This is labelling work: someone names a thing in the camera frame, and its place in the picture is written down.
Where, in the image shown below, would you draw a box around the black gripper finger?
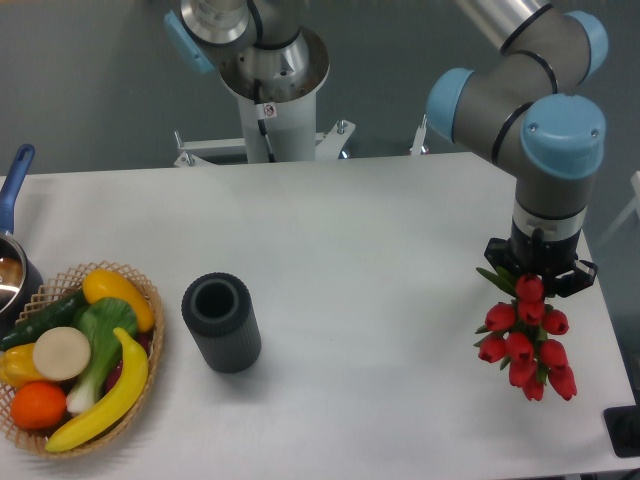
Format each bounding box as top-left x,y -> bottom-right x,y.
484,238 -> 520,276
542,259 -> 597,298

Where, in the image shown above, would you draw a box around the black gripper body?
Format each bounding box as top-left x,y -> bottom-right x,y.
508,223 -> 579,277

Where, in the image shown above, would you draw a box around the red tulip bouquet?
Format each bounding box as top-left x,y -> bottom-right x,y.
475,267 -> 577,401

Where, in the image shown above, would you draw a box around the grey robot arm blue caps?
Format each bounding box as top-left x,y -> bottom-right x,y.
164,1 -> 608,297

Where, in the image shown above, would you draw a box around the black device at table edge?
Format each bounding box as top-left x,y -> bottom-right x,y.
603,405 -> 639,458

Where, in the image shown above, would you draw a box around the dark grey ribbed vase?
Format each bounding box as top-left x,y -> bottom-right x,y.
181,272 -> 262,374

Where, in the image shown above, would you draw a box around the dark red vegetable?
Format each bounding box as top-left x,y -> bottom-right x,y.
103,333 -> 152,394

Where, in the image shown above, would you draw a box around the yellow banana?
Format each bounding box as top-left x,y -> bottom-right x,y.
45,327 -> 149,453

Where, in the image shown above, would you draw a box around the green bok choy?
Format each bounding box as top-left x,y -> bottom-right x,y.
66,297 -> 138,416

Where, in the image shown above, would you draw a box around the woven wicker basket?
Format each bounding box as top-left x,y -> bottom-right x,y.
1,261 -> 164,459

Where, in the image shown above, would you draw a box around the green cucumber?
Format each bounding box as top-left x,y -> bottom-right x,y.
1,290 -> 88,352

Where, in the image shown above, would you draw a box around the beige round mushroom slice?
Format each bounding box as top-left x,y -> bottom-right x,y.
32,327 -> 91,381

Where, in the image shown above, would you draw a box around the orange fruit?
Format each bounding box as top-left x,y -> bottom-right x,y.
10,381 -> 66,430

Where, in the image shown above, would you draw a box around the yellow bell pepper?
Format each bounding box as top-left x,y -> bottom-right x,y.
0,343 -> 46,389

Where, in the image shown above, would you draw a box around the white frame at right edge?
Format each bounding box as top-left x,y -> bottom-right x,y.
596,171 -> 640,248

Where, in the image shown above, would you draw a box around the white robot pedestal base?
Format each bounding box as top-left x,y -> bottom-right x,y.
167,24 -> 356,167

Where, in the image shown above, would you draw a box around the blue handled saucepan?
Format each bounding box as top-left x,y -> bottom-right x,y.
1,144 -> 42,336

